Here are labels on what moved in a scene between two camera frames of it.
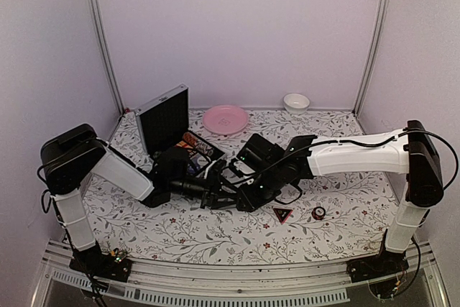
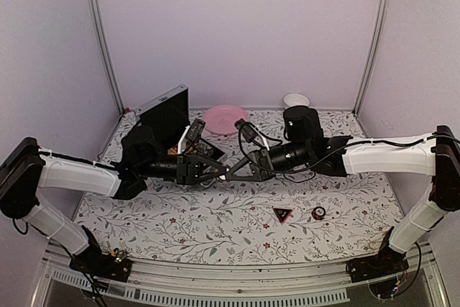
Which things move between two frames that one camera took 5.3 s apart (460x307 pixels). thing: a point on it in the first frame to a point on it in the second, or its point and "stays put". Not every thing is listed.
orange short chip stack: [318, 213] stays put
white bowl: [296, 103] stays put
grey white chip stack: [203, 147] stays put
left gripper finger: [224, 203] to [208, 177]
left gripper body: [208, 195] to [183, 171]
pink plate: [225, 119] stays put
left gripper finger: [222, 191] to [205, 159]
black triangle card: [282, 213] stays put
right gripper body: [270, 188] to [264, 164]
